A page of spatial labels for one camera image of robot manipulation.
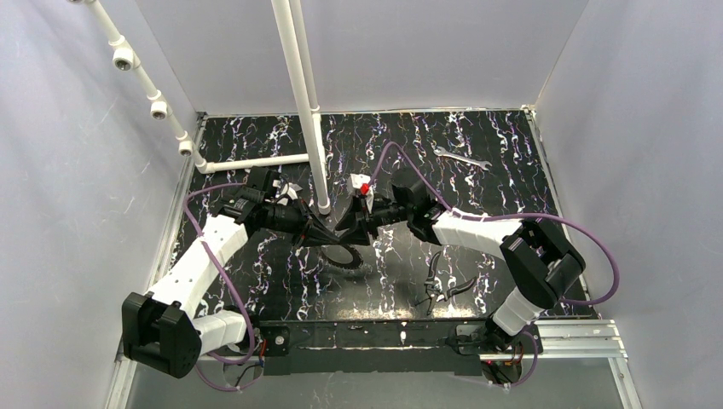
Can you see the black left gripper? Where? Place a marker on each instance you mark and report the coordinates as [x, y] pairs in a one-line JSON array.
[[306, 220]]

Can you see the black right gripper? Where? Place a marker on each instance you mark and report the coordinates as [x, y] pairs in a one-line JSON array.
[[366, 217]]

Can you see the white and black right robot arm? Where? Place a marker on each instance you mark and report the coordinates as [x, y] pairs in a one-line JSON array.
[[542, 262]]

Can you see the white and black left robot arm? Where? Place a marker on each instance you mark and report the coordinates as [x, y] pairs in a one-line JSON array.
[[160, 328]]

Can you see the silver open-end wrench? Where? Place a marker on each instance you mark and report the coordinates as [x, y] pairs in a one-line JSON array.
[[441, 152]]

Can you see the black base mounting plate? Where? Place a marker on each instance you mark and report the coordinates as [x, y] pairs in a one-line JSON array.
[[367, 361]]

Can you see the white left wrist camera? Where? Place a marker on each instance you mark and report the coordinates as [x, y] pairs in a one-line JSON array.
[[286, 192]]

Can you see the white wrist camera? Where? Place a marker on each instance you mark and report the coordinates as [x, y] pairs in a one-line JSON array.
[[360, 185], [286, 192]]

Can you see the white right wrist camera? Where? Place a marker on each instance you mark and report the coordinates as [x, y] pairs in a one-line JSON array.
[[360, 185]]

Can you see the black wire stripper pliers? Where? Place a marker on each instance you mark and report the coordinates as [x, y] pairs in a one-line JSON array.
[[434, 293]]

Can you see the white PVC pipe frame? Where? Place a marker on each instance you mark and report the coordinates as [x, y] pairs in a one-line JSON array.
[[219, 57]]

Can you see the aluminium extrusion rail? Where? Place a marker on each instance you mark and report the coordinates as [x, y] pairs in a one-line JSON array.
[[554, 338]]

